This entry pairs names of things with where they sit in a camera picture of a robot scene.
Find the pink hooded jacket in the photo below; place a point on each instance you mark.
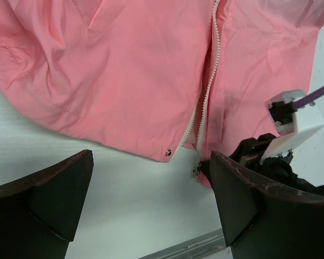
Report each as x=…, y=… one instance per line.
x=149, y=77

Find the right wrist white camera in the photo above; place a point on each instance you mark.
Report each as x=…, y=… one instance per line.
x=294, y=125

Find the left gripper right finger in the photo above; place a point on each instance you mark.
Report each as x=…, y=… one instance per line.
x=262, y=218

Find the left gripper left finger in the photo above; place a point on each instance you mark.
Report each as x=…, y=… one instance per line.
x=39, y=213

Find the aluminium table front rail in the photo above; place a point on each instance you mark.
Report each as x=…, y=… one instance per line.
x=199, y=247

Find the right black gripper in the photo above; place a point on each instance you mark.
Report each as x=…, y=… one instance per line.
x=249, y=152

